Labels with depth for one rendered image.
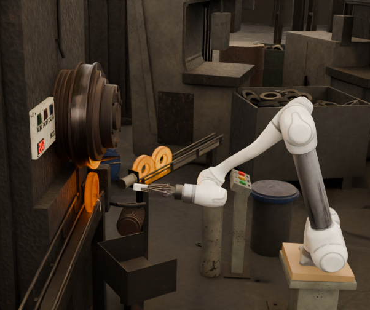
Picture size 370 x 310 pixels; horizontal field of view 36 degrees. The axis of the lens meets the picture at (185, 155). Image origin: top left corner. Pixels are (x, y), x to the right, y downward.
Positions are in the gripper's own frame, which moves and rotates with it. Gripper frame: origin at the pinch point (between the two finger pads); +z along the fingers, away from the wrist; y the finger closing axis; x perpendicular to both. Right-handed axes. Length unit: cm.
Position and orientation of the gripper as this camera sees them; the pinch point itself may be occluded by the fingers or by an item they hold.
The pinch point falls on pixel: (141, 187)
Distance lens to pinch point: 272.4
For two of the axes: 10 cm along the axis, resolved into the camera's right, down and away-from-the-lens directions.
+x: 1.1, -9.5, -3.0
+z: -9.9, -1.2, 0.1
